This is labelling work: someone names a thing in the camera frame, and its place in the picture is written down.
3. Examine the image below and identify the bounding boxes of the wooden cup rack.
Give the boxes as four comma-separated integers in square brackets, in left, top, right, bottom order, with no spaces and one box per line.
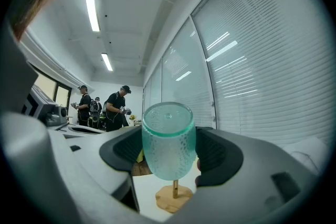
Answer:
[155,179,194,215]

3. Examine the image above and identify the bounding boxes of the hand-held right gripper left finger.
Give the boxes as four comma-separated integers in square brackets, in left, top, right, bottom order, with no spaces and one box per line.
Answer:
[49,127,144,212]

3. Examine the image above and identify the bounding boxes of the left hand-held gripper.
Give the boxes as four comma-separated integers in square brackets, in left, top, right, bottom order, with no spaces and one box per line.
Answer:
[22,85,106,135]

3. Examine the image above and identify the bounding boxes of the glass partition with white blinds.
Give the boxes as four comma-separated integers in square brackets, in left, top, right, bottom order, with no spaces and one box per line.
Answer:
[143,0,334,145]

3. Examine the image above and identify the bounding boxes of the long ceiling light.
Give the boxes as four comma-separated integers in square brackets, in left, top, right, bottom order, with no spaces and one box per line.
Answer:
[101,52,113,71]
[83,0,100,32]

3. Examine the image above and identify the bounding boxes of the teal textured cup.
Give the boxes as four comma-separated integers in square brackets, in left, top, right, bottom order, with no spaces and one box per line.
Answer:
[141,101,197,181]

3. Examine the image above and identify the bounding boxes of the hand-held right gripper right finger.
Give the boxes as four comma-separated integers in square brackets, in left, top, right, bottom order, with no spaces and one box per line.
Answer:
[170,127,321,221]

